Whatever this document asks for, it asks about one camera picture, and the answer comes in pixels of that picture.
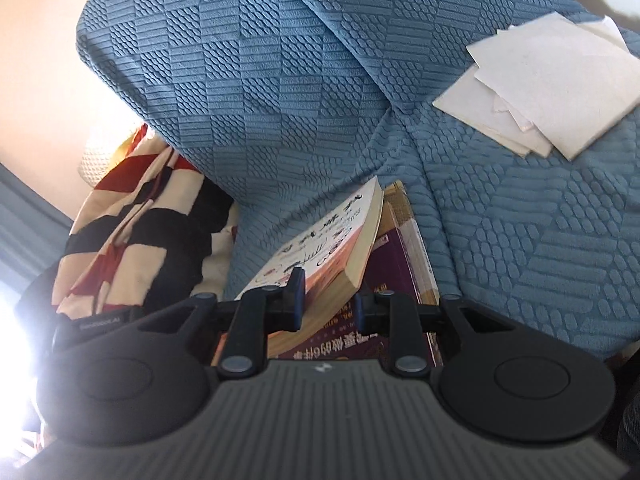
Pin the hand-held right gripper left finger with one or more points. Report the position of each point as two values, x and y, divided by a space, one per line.
298 292

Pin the white paper sheet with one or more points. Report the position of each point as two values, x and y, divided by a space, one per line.
607 32
555 85

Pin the white textured pillow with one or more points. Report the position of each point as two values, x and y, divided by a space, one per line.
95 160

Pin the gold patterned box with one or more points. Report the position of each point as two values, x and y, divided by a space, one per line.
400 200

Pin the blue textured sofa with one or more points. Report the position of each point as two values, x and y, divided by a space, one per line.
310 85

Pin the striped red black blanket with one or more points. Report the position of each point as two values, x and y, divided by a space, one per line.
130 240

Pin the grey-blue curtain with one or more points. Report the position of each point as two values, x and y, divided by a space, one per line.
25 220

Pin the orange book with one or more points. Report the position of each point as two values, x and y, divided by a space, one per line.
335 250

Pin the thin white booklet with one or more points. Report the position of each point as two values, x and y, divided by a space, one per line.
480 110

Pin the purple book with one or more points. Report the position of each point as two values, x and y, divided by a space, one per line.
390 280

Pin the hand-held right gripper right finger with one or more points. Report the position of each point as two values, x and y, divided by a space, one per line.
358 307

